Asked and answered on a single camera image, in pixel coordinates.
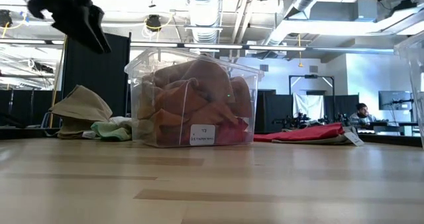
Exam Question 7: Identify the beige tan towel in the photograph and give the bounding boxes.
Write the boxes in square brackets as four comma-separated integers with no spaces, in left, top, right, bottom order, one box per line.
[154,58,237,105]

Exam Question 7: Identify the black table frame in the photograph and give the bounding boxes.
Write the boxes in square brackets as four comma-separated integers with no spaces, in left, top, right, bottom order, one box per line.
[0,126,424,148]

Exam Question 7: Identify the grey rectangular ceiling duct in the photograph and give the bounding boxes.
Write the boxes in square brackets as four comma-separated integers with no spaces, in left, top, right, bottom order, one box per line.
[309,0,378,23]

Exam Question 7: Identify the mauve pink towel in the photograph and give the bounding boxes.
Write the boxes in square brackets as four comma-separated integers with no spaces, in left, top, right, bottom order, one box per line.
[228,76,253,119]

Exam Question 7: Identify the pale olive towel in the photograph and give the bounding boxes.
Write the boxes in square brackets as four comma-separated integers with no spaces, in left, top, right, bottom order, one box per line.
[49,84,113,123]

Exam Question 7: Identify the black curtain panel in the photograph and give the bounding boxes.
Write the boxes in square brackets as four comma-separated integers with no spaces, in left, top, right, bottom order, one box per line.
[61,31,132,119]

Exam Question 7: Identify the light green towel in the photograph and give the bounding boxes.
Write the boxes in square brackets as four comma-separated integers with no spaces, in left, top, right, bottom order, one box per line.
[91,121,133,142]

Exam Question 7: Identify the black partition panels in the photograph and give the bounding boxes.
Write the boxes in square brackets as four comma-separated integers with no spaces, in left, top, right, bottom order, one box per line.
[254,89,360,134]

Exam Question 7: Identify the white hanging sheet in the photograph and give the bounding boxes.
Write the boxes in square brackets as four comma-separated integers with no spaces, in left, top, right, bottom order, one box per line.
[293,93,325,121]

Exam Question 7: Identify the black frame stand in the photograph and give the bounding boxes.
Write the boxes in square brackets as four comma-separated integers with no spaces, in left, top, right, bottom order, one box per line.
[288,74,335,97]

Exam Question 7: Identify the background dark table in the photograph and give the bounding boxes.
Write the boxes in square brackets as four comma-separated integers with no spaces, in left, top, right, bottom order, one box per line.
[357,120,420,135]

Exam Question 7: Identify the dark olive towel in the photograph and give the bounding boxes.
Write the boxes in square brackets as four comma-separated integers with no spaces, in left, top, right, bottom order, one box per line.
[58,119,97,140]

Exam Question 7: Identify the person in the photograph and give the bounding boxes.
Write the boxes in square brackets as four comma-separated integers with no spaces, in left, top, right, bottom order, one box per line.
[349,103,378,127]

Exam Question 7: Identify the silver spiral ceiling duct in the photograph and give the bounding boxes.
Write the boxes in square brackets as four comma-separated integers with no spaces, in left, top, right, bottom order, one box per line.
[184,0,223,58]

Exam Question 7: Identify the background black robot arms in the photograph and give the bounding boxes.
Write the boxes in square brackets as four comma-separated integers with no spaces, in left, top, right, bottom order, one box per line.
[271,111,350,129]

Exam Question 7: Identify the computer monitor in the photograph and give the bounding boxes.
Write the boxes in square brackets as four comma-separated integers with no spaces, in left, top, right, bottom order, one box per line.
[378,90,413,111]

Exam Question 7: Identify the pale grey towel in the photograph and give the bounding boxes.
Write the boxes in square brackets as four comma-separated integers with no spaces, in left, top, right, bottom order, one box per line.
[271,134,354,145]

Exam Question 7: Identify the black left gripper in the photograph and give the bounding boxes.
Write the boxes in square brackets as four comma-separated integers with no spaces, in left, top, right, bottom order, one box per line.
[26,0,113,55]

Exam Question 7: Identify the yellow hanging pendant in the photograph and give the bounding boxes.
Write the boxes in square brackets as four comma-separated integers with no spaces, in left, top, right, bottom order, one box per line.
[297,33,304,68]

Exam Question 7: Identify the black ceiling cable reel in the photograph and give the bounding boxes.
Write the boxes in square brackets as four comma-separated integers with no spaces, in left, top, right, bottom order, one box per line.
[144,14,162,32]

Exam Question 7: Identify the black ceiling device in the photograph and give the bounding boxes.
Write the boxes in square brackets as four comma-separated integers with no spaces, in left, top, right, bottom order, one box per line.
[0,9,13,28]

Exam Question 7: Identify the clear plastic bin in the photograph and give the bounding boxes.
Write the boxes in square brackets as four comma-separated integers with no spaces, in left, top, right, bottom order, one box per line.
[125,47,265,148]
[393,30,424,149]

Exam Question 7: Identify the clothes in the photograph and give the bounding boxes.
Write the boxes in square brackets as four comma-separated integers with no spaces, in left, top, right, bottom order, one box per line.
[145,80,239,146]

